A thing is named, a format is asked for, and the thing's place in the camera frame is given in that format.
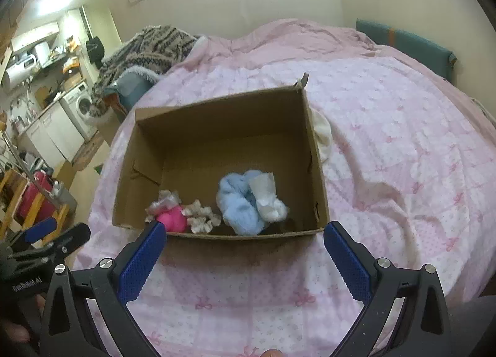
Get knitted patterned blanket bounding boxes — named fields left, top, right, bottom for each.
left=89, top=25, right=198, bottom=118

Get cream floral scrunchie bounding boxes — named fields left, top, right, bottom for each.
left=182, top=200, right=222, bottom=234

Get pink heart plush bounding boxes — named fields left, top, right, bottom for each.
left=156, top=206, right=188, bottom=233

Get black hanging garment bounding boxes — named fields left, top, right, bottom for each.
left=86, top=36, right=105, bottom=70

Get brown cardboard box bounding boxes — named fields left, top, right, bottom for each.
left=112, top=75, right=330, bottom=239

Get wooden chair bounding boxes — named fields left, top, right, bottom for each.
left=1, top=169, right=72, bottom=243

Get person left hand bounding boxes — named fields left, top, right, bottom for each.
left=0, top=295, right=45, bottom=344

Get white mesh sock bundle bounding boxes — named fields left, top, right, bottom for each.
left=248, top=173, right=289, bottom=223

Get light blue fluffy socks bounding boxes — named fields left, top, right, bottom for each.
left=216, top=170, right=266, bottom=236

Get person right hand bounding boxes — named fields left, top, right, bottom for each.
left=260, top=349, right=284, bottom=357

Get white washing machine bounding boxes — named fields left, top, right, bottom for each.
left=60, top=82, right=97, bottom=143

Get patterned floor mat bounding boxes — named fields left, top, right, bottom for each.
left=72, top=132, right=110, bottom=172

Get red suitcase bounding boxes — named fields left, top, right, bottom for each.
left=17, top=170, right=59, bottom=222

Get pink patterned bed quilt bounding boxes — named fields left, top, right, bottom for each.
left=73, top=18, right=496, bottom=357

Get beige grey scrunchie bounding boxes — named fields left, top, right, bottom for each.
left=145, top=190, right=182, bottom=223

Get white kitchen cabinets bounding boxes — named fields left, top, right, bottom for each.
left=19, top=102, right=85, bottom=168

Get teal headboard cushion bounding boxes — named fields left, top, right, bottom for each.
left=356, top=19, right=457, bottom=82

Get white cloth beside box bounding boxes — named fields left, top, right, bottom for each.
left=310, top=108, right=333, bottom=163

